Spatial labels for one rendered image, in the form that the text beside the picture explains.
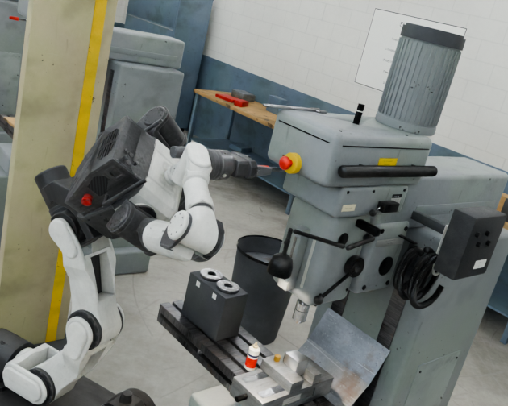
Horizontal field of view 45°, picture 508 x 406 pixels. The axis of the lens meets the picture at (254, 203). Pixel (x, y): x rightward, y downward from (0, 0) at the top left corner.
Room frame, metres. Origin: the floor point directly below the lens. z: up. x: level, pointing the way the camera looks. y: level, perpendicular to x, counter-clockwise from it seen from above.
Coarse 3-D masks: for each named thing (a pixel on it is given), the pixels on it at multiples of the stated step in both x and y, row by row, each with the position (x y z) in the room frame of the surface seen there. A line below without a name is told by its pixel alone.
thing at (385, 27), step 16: (384, 16) 7.20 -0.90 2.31; (400, 16) 7.05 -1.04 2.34; (368, 32) 7.31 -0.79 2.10; (384, 32) 7.16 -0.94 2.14; (400, 32) 7.01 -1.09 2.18; (464, 32) 6.47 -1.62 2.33; (368, 48) 7.27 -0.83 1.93; (384, 48) 7.11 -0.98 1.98; (368, 64) 7.22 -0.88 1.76; (384, 64) 7.07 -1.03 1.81; (368, 80) 7.18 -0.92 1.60; (384, 80) 7.02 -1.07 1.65
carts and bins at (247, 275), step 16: (240, 240) 3.93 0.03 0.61; (256, 240) 4.06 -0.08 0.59; (272, 240) 4.08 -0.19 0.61; (240, 256) 3.73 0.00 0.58; (256, 256) 3.98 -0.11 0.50; (272, 256) 4.04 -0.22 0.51; (240, 272) 3.71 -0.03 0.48; (256, 272) 3.64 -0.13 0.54; (256, 288) 3.64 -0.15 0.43; (272, 288) 3.65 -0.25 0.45; (256, 304) 3.65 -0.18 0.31; (272, 304) 3.67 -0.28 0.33; (256, 320) 3.65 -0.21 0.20; (272, 320) 3.69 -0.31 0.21; (256, 336) 3.67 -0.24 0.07; (272, 336) 3.74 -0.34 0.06
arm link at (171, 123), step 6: (168, 120) 1.96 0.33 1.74; (162, 126) 1.94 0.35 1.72; (168, 126) 1.96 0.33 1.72; (174, 126) 1.98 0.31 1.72; (162, 132) 1.95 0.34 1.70; (168, 132) 1.96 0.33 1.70; (174, 132) 1.98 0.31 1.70; (180, 132) 2.01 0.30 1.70; (168, 138) 1.97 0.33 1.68; (174, 138) 1.98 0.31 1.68; (180, 138) 2.00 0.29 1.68; (174, 144) 1.99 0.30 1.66; (180, 144) 2.00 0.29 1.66
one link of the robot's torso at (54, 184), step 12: (48, 168) 1.94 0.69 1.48; (60, 168) 1.96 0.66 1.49; (36, 180) 1.94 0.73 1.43; (48, 180) 1.92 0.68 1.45; (60, 180) 1.92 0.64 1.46; (72, 180) 1.95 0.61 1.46; (48, 192) 1.90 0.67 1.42; (60, 192) 1.88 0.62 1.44; (48, 204) 1.91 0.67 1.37; (60, 204) 1.88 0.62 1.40; (84, 228) 1.84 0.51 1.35; (84, 240) 1.87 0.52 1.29; (96, 240) 1.94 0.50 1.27
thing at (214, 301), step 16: (192, 272) 2.19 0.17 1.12; (208, 272) 2.21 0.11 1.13; (192, 288) 2.17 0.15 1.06; (208, 288) 2.12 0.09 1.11; (224, 288) 2.10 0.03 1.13; (240, 288) 2.16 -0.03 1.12; (192, 304) 2.16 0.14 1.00; (208, 304) 2.10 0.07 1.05; (224, 304) 2.05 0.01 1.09; (240, 304) 2.12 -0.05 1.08; (192, 320) 2.15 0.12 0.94; (208, 320) 2.09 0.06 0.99; (224, 320) 2.07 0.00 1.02; (240, 320) 2.13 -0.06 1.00; (224, 336) 2.08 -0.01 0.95
